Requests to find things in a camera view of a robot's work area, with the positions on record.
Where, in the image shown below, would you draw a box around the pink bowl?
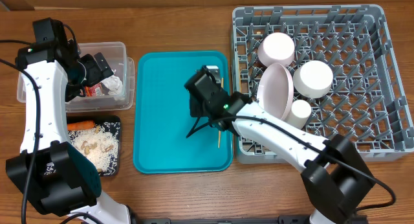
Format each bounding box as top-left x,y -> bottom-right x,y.
257,32 -> 295,67

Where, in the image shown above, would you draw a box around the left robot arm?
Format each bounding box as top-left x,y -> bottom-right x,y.
6,18 -> 138,223

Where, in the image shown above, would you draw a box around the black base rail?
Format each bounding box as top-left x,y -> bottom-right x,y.
131,215 -> 310,224

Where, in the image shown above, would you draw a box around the orange carrot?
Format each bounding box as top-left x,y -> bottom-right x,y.
67,120 -> 95,131

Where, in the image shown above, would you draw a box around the grey dishwasher rack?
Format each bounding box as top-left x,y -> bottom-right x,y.
231,5 -> 413,161

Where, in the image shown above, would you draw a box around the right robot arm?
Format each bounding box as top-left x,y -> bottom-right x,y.
184,67 -> 375,223

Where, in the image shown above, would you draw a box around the black plastic tray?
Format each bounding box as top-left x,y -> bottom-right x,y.
66,115 -> 122,177

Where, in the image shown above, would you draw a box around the clear plastic bin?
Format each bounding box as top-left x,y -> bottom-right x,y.
16,41 -> 135,115

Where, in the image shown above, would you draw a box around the white cup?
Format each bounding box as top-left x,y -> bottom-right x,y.
285,100 -> 312,129

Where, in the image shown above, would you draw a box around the spilled rice and nut scraps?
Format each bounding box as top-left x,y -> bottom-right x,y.
68,123 -> 120,175

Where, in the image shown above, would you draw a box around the large pink plate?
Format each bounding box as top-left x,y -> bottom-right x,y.
256,63 -> 294,120

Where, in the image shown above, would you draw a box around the teal plastic tray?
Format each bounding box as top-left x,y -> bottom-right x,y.
133,50 -> 233,174

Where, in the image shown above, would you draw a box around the red snack wrapper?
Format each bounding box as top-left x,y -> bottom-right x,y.
85,83 -> 103,96

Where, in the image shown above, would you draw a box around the small bowl with food scraps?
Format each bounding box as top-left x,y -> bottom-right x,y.
293,60 -> 333,98

